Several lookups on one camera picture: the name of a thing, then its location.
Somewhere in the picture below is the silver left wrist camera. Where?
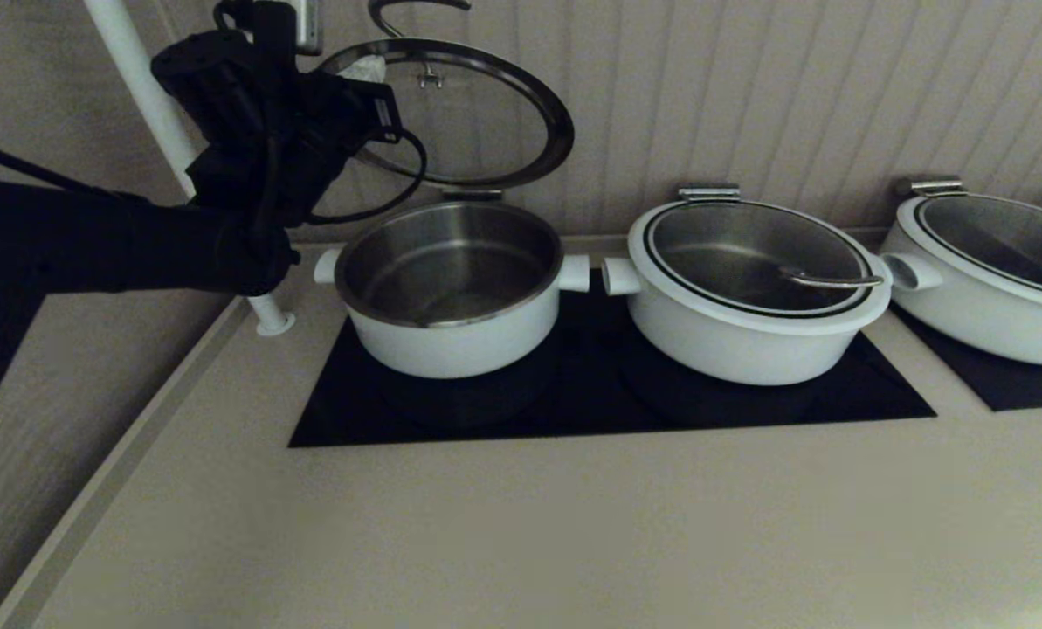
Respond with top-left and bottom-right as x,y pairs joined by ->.
292,0 -> 324,57

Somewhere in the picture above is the glass lid with metal handle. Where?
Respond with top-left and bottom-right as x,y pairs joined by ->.
894,194 -> 1042,314
318,0 -> 576,190
627,200 -> 894,336

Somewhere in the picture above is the white support pole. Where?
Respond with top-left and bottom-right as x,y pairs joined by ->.
84,0 -> 297,338

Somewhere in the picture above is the wide black glass cooktop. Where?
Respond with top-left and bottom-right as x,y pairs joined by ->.
289,269 -> 936,449

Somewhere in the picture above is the small black glass cooktop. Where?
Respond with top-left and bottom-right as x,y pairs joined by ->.
889,301 -> 1042,412

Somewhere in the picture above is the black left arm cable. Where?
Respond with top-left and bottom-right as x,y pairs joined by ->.
307,129 -> 429,225

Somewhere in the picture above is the white round pot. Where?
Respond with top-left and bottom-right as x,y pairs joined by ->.
314,202 -> 591,381
879,223 -> 1042,367
602,253 -> 881,387

